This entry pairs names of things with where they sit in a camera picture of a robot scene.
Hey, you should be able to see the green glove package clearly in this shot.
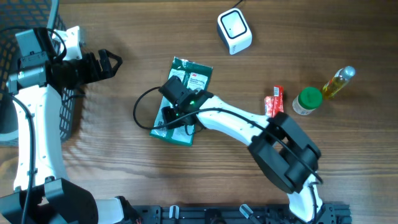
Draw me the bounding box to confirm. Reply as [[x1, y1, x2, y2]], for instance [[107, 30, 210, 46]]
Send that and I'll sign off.
[[150, 57, 213, 146]]

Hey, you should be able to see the grey plastic mesh basket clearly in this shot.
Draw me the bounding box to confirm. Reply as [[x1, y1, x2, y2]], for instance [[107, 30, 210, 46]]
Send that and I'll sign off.
[[0, 0, 77, 147]]

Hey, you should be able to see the red snack stick packet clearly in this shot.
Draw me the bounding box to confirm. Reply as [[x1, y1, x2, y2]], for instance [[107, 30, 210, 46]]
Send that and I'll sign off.
[[264, 85, 284, 117]]

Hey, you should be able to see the green lid jar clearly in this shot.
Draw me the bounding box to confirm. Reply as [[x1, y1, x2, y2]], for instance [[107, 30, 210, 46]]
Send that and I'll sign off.
[[292, 86, 323, 115]]

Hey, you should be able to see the yellow oil bottle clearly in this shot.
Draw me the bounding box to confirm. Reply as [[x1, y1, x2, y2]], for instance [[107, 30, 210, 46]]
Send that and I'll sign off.
[[321, 66, 356, 100]]

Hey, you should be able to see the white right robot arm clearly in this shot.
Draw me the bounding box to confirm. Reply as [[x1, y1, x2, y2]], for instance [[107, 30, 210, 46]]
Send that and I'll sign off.
[[159, 76, 323, 223]]

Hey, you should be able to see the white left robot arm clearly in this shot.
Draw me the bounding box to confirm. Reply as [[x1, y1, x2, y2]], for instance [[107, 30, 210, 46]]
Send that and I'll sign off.
[[1, 26, 141, 223]]

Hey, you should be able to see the white barcode scanner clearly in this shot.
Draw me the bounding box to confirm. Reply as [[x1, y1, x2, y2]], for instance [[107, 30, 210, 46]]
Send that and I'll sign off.
[[217, 7, 252, 55]]

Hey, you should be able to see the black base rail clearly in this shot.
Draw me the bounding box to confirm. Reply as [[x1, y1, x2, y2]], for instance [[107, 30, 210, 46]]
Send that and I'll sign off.
[[134, 203, 353, 224]]

